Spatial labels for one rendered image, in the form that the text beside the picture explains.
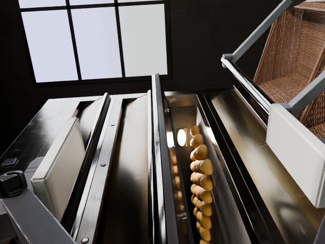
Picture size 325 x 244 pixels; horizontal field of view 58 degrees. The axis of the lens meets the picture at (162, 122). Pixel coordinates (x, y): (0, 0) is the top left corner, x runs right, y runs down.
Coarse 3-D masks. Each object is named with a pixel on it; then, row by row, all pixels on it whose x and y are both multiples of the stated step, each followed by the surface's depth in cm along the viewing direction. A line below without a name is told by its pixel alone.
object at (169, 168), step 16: (160, 80) 164; (160, 96) 138; (160, 112) 122; (160, 128) 109; (176, 160) 121; (176, 176) 99; (176, 192) 84; (176, 208) 73; (176, 224) 66; (176, 240) 62
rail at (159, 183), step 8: (152, 80) 163; (152, 88) 152; (160, 144) 100; (160, 152) 95; (160, 160) 91; (160, 168) 87; (160, 176) 83; (160, 184) 80; (160, 192) 77; (160, 200) 74; (160, 208) 72; (160, 216) 69; (160, 224) 67; (160, 232) 65; (160, 240) 63
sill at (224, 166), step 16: (208, 112) 154; (208, 128) 143; (224, 144) 124; (224, 160) 114; (240, 176) 104; (240, 192) 97; (240, 208) 94; (256, 208) 90; (256, 224) 84; (256, 240) 80
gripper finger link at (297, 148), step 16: (272, 112) 19; (288, 112) 18; (272, 128) 20; (288, 128) 17; (304, 128) 16; (272, 144) 20; (288, 144) 17; (304, 144) 15; (320, 144) 15; (288, 160) 17; (304, 160) 16; (320, 160) 14; (304, 176) 16; (320, 176) 14; (304, 192) 16; (320, 192) 14
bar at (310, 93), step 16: (288, 0) 99; (304, 0) 100; (272, 16) 101; (256, 32) 103; (240, 48) 106; (224, 64) 105; (240, 80) 87; (320, 80) 61; (256, 96) 74; (304, 96) 63
